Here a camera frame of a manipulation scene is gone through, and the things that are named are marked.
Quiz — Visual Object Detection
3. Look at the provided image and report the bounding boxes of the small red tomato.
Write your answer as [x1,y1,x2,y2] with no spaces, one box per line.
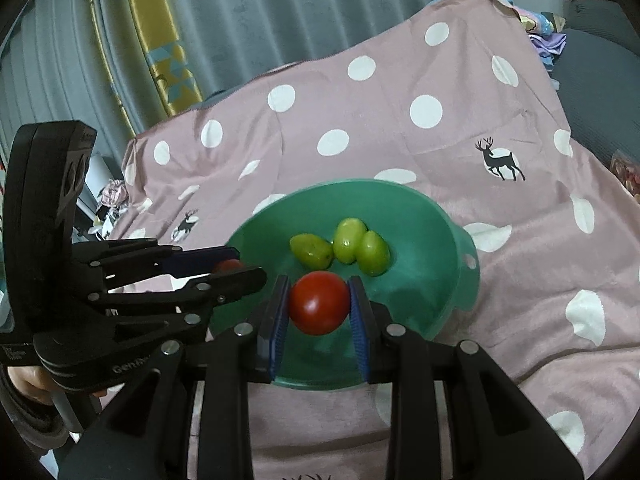
[214,259,244,273]

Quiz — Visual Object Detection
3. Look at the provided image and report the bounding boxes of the green fruit left in bowl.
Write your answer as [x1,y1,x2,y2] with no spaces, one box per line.
[288,233,333,271]

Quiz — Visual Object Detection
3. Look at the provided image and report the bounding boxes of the green fruit in bowl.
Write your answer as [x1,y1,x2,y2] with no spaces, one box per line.
[356,231,390,276]
[288,233,333,271]
[332,218,368,264]

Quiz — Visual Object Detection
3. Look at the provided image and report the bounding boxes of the grey sofa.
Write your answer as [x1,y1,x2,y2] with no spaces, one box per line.
[553,0,639,164]

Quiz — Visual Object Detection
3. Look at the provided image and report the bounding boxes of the green plastic bowl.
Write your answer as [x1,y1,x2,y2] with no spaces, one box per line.
[208,178,482,392]

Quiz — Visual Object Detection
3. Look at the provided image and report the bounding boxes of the white cylinder lamp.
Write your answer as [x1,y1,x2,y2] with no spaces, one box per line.
[81,154,112,214]

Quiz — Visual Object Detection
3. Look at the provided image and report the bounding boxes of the crumpled floral cloth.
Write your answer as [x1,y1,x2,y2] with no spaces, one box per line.
[89,180,129,240]

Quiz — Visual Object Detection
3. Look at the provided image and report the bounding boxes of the large red tomato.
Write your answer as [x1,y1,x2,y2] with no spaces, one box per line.
[288,271,350,336]

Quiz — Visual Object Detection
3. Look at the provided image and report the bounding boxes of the green fruit right in bowl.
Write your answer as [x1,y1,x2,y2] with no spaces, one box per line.
[356,231,390,276]

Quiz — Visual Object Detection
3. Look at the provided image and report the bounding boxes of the grey pleated curtain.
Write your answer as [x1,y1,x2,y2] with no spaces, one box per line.
[1,0,431,162]

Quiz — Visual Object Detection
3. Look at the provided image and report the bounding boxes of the pink polka dot cloth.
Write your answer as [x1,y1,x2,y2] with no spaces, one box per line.
[114,0,639,477]

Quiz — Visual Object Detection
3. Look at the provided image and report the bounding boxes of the green fruit middle in bowl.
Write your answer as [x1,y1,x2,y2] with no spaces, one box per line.
[332,218,368,264]

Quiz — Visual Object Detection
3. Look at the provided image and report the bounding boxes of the grey sleeve forearm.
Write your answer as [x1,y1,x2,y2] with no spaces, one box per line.
[1,365,70,456]

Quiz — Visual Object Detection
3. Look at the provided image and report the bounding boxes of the yellow patterned curtain strip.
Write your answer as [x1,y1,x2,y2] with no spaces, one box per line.
[128,0,203,116]

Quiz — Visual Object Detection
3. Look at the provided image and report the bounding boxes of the colourful folded clothes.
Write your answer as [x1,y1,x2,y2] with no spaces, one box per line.
[515,6,567,73]

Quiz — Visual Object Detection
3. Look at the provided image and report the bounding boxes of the person's left hand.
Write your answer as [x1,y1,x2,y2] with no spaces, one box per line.
[6,365,109,406]

